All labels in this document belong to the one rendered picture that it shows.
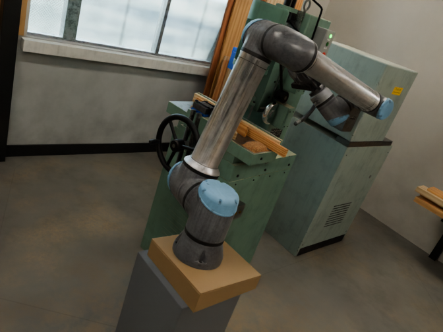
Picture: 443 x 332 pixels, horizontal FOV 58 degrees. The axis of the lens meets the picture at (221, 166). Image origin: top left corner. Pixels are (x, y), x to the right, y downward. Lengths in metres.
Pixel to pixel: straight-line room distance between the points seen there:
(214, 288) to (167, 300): 0.18
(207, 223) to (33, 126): 2.02
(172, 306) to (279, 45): 0.93
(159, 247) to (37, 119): 1.87
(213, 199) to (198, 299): 0.32
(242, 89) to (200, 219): 0.47
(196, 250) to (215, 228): 0.11
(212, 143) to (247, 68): 0.29
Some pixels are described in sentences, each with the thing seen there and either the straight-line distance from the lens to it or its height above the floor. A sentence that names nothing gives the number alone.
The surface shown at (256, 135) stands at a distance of 1.96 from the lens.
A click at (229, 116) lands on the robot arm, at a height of 1.11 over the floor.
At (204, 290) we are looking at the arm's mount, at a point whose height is 0.63.
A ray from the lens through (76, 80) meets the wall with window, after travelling 3.11.
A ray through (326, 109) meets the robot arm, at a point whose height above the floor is 1.19.
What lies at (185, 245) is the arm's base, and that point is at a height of 0.68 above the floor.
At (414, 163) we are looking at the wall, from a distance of 4.00.
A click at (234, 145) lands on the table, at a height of 0.89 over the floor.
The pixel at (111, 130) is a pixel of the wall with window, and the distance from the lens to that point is 3.39.
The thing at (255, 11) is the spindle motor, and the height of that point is 1.45.
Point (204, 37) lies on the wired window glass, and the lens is 3.64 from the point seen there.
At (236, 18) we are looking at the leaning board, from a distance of 3.51.
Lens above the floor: 1.51
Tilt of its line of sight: 23 degrees down
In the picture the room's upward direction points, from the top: 19 degrees clockwise
